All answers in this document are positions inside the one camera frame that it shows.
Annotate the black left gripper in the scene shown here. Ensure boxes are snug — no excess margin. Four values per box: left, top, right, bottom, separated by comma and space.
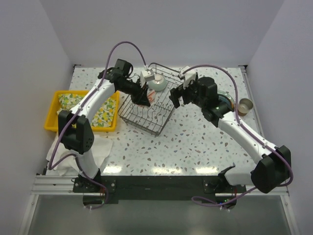
118, 78, 151, 107

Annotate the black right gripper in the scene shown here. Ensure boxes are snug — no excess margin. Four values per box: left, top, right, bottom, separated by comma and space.
169, 78, 206, 109

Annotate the celadon green flower plate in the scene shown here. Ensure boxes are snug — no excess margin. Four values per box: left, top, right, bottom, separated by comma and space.
217, 90, 235, 111

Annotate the teal blue plate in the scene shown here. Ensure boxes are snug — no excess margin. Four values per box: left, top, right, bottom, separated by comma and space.
219, 94, 233, 110

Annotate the beige ceramic cup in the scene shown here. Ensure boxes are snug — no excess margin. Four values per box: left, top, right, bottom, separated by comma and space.
238, 98, 254, 117

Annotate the red white patterned bowl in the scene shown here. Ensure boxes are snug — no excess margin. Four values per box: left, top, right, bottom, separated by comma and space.
147, 90, 157, 104

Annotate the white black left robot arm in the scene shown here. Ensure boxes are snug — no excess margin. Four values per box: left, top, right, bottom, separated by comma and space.
55, 59, 155, 192

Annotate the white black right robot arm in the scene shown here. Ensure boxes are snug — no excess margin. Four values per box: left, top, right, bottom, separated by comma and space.
169, 77, 291, 193

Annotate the celadon green bowl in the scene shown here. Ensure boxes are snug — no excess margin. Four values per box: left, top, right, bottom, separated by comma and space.
148, 74, 167, 92

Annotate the white towel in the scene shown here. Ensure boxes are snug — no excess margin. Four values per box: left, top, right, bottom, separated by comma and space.
53, 135, 113, 176

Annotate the lemon print cloth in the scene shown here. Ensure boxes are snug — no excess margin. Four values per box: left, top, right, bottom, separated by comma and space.
56, 93, 117, 128

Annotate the yellow plastic tray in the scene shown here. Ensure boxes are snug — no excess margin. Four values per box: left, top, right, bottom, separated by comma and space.
44, 91, 119, 132

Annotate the black wire dish rack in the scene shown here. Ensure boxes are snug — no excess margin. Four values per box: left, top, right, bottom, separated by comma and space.
118, 62, 182, 136

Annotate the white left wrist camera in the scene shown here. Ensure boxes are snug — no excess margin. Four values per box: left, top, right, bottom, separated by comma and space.
140, 70, 155, 86

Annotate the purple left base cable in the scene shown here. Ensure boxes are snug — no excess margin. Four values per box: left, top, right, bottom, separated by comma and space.
83, 181, 110, 210

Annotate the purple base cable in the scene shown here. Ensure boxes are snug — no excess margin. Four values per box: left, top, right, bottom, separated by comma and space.
83, 181, 110, 210
191, 187, 257, 209

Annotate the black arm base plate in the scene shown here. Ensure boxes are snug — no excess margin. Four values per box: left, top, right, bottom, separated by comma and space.
72, 176, 246, 206

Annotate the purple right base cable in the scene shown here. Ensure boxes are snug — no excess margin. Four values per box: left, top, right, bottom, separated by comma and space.
191, 187, 257, 209

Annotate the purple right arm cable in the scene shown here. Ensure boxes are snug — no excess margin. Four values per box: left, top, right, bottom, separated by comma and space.
180, 64, 294, 187

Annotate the aluminium frame rail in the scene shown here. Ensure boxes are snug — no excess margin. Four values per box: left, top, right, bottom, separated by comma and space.
238, 65, 299, 235

